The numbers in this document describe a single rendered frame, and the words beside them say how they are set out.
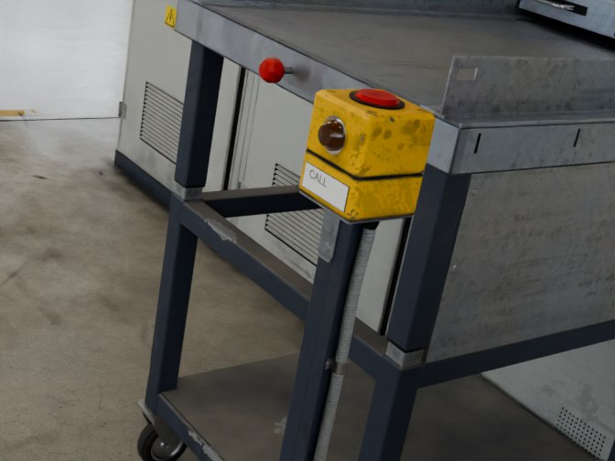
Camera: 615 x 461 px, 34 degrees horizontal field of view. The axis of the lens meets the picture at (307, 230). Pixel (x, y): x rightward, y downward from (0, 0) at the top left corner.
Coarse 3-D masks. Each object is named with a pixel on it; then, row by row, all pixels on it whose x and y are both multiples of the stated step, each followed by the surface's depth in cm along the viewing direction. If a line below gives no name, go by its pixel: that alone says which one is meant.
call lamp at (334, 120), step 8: (328, 120) 86; (336, 120) 86; (320, 128) 86; (328, 128) 86; (336, 128) 85; (344, 128) 85; (320, 136) 86; (328, 136) 86; (336, 136) 85; (344, 136) 85; (328, 144) 86; (336, 144) 86; (344, 144) 86; (336, 152) 86
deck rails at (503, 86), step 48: (192, 0) 147; (240, 0) 153; (288, 0) 158; (336, 0) 164; (384, 0) 170; (432, 0) 176; (480, 0) 183; (480, 96) 111; (528, 96) 116; (576, 96) 121
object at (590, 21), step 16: (528, 0) 187; (560, 0) 182; (576, 0) 179; (592, 0) 176; (608, 0) 173; (560, 16) 182; (576, 16) 179; (592, 16) 176; (608, 16) 174; (608, 32) 174
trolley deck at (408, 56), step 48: (240, 48) 139; (288, 48) 130; (336, 48) 133; (384, 48) 139; (432, 48) 145; (480, 48) 152; (528, 48) 160; (576, 48) 168; (432, 96) 117; (432, 144) 110; (480, 144) 109; (528, 144) 114; (576, 144) 119
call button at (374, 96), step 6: (360, 90) 88; (366, 90) 89; (372, 90) 89; (360, 96) 87; (366, 96) 87; (372, 96) 87; (378, 96) 87; (384, 96) 88; (390, 96) 88; (372, 102) 86; (378, 102) 86; (384, 102) 86; (390, 102) 87; (396, 102) 87
